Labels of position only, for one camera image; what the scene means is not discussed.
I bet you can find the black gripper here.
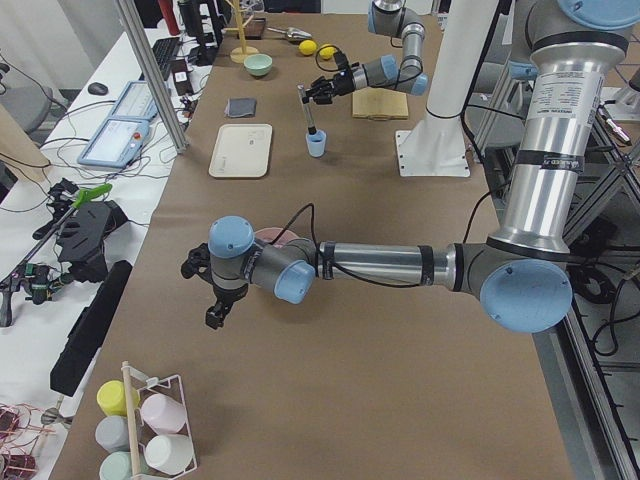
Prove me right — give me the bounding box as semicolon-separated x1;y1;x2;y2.
303;50;358;105
180;243;248;329

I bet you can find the steel muddler black tip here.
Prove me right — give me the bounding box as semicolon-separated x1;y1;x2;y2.
297;84;317;135

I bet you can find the light blue cup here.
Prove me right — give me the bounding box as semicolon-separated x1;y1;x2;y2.
305;129;327;158

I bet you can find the metal ice scoop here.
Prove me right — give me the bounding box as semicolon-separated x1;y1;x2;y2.
267;27;313;43

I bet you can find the pink bowl of ice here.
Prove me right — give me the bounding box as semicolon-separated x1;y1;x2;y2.
255;227;299;247

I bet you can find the pink cup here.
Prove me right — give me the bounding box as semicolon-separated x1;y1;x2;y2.
140;393;187;435

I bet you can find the white cup rack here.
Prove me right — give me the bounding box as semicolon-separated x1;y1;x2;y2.
121;361;198;479

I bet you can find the white cup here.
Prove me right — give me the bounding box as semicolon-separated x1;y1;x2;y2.
144;434;194;476

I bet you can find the grey cup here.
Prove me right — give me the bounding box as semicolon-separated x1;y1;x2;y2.
95;415;130;453

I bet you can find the mint cup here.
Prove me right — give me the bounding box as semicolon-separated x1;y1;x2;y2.
99;451;133;480

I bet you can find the yellow lemon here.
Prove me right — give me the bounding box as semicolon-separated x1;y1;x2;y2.
298;40;318;56
318;44;337;61

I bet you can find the wooden cutting board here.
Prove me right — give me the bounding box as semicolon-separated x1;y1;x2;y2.
352;88;409;120

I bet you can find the mint green bowl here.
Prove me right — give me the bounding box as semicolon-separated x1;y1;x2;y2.
243;53;273;78

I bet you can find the grey folded cloth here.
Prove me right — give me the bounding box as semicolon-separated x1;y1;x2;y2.
225;98;257;118

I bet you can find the wooden mug tree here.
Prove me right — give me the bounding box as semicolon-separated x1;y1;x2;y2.
226;0;259;64

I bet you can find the cream rabbit tray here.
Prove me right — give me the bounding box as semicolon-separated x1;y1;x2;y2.
208;124;273;179

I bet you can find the black long bar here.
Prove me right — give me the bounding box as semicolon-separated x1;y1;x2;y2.
49;260;132;397

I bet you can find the black keyboard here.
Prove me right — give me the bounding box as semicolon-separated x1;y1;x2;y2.
152;37;180;81

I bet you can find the teach pendant far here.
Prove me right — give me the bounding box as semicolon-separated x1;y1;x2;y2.
110;81;158;120

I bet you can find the teach pendant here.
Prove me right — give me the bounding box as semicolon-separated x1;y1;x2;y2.
78;117;149;169
110;81;158;120

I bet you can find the teach pendant near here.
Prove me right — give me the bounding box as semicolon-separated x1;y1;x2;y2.
78;117;149;169

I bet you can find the black computer mouse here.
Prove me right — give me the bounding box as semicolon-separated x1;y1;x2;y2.
87;82;109;96

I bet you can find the aluminium frame post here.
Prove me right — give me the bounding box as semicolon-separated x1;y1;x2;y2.
114;0;188;154

